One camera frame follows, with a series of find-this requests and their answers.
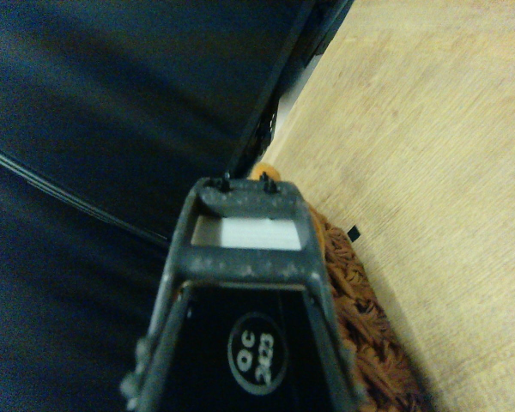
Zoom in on orange mouse toy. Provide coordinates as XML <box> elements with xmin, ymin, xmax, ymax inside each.
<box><xmin>246</xmin><ymin>161</ymin><xmax>284</xmax><ymax>182</ymax></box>

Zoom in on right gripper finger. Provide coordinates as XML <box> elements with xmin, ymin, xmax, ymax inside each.
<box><xmin>119</xmin><ymin>175</ymin><xmax>369</xmax><ymax>412</ymax></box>

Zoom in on brown wicker basket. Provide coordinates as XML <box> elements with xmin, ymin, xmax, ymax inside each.
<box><xmin>312</xmin><ymin>205</ymin><xmax>433</xmax><ymax>412</ymax></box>

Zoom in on black curtain stand foot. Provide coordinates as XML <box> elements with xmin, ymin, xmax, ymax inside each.
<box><xmin>244</xmin><ymin>109</ymin><xmax>282</xmax><ymax>160</ymax></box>

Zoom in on black curtain stand pole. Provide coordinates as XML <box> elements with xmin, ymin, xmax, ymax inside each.
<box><xmin>0</xmin><ymin>142</ymin><xmax>175</xmax><ymax>244</ymax></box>

